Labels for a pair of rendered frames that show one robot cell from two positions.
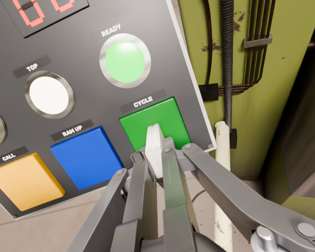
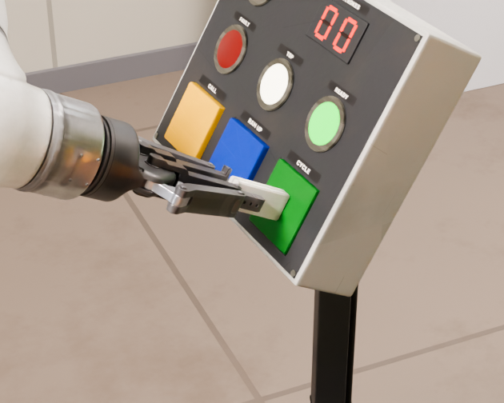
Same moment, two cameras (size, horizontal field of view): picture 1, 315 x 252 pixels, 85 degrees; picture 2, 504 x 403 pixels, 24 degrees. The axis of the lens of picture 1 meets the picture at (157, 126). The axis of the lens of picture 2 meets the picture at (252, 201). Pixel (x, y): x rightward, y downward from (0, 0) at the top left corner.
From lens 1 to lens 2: 102 cm
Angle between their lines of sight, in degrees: 41
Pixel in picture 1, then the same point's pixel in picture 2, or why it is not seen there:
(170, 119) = (298, 205)
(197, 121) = (309, 236)
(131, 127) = (277, 175)
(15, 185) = (187, 112)
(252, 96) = not seen: outside the picture
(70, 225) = (161, 347)
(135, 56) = (330, 128)
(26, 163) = (210, 107)
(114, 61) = (320, 114)
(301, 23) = not seen: outside the picture
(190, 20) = not seen: outside the picture
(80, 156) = (233, 149)
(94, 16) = (343, 73)
